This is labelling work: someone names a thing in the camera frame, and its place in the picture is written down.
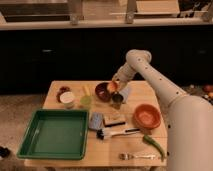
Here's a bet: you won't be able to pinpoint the orange bowl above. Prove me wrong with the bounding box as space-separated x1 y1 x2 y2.
133 104 161 129

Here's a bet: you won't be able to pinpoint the red yellow apple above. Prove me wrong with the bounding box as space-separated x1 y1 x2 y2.
107 81 118 93

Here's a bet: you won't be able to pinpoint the toy items on floor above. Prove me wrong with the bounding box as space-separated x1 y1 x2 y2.
189 85 213 100

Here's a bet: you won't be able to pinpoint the small metal cup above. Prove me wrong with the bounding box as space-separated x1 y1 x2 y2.
112 93 124 109

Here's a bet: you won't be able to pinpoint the yellow corn piece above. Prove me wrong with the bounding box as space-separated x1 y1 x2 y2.
83 85 91 96

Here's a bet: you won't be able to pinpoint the blue sponge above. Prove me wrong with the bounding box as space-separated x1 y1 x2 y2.
89 112 103 130

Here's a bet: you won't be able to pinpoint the wooden table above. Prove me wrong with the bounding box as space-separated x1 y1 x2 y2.
24 81 167 168

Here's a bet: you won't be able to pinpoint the green cup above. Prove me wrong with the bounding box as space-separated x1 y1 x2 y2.
80 95 92 109

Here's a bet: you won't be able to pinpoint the dark purple bowl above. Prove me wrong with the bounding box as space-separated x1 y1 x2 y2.
95 82 113 102

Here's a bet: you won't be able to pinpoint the black object on floor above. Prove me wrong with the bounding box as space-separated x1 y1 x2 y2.
0 146 10 158

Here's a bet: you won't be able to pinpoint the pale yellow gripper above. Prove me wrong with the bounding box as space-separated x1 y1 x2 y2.
112 72 128 88

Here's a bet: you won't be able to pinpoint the green chili pepper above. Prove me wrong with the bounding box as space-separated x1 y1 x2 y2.
143 135 165 161

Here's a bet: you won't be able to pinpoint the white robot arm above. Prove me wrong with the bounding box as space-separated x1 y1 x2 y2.
112 49 213 171

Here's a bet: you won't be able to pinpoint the green plastic tray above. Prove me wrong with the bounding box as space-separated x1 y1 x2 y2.
17 109 89 160

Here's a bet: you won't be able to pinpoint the black white dish brush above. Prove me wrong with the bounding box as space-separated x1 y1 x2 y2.
96 128 139 140

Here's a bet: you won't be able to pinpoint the white cup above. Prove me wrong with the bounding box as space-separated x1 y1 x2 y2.
60 92 75 108

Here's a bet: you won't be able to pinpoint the silver fork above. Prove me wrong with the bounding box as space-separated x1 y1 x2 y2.
118 153 156 160

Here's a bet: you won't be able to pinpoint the wooden block with black edge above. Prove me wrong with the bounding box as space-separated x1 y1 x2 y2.
104 114 126 127

